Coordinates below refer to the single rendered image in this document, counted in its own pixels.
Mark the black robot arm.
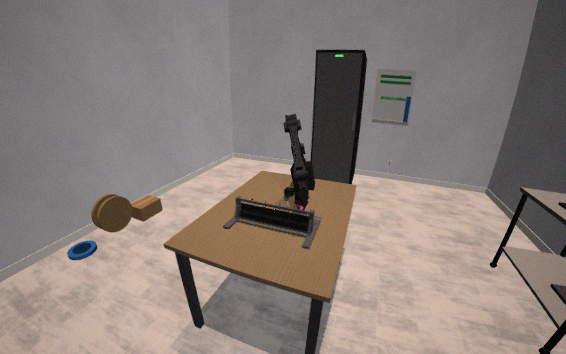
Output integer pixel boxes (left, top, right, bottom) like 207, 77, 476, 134
283, 114, 309, 201

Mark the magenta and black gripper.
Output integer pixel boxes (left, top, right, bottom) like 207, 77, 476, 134
294, 196, 309, 210

